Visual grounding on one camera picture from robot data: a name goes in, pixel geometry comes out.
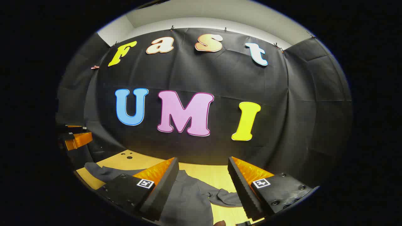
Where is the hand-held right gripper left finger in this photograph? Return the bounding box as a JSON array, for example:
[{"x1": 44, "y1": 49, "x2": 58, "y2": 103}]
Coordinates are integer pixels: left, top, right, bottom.
[{"x1": 96, "y1": 157, "x2": 180, "y2": 222}]

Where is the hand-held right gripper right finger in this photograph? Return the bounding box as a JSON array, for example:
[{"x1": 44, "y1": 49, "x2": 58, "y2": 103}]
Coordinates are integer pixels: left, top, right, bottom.
[{"x1": 227, "y1": 156, "x2": 314, "y2": 222}]

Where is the grey polo shirt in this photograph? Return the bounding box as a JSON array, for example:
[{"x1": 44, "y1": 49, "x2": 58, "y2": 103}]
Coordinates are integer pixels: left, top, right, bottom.
[{"x1": 84, "y1": 162, "x2": 244, "y2": 226}]

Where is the black backdrop cloth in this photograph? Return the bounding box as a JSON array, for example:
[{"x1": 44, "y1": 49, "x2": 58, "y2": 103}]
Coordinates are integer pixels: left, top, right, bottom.
[{"x1": 56, "y1": 28, "x2": 352, "y2": 189}]

